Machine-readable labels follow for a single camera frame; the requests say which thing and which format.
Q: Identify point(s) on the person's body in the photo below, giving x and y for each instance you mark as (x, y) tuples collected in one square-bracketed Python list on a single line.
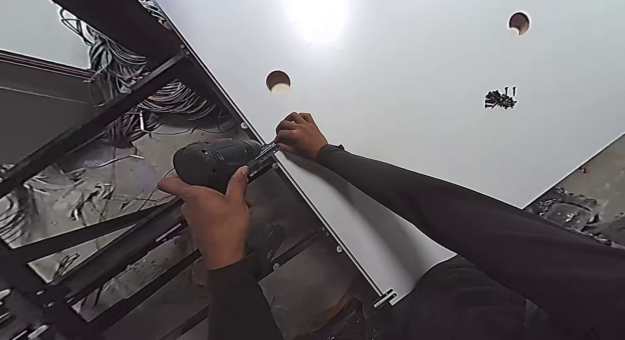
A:
[(449, 301)]

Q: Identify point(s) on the person's left forearm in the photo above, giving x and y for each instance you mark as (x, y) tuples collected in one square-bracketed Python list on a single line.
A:
[(239, 301)]

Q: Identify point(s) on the person's left thumb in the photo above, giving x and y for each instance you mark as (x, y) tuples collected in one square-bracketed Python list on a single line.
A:
[(238, 181)]

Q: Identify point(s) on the crumpled plastic scraps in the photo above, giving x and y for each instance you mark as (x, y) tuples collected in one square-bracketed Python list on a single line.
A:
[(85, 196)]

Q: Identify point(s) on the person's right hand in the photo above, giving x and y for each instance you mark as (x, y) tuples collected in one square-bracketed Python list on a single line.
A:
[(305, 137)]

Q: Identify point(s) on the small silver metal bracket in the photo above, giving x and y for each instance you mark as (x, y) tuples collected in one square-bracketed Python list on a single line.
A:
[(385, 298)]

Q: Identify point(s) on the white board with dark edge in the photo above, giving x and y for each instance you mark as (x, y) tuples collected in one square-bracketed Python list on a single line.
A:
[(44, 25)]

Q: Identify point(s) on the person's right forearm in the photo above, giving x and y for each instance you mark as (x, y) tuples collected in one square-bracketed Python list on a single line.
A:
[(439, 198)]

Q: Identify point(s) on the pile of black screws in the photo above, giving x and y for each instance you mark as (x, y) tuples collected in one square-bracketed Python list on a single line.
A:
[(500, 100)]

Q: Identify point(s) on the white panel with round holes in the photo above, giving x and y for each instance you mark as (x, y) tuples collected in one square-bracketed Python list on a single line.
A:
[(400, 76)]

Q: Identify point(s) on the person's left fingers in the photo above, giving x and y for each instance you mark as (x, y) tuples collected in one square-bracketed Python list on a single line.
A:
[(172, 185)]

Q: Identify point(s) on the crumpled clear plastic wrap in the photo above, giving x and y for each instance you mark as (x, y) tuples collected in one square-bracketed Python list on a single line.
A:
[(569, 212)]

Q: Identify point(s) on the person's left hand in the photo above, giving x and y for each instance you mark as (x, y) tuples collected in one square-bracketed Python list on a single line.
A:
[(217, 220)]

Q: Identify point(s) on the person's right fingers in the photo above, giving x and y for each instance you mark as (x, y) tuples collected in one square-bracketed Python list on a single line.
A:
[(289, 130)]

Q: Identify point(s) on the black metal frame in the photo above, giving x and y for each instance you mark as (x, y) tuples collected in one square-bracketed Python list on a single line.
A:
[(93, 123)]

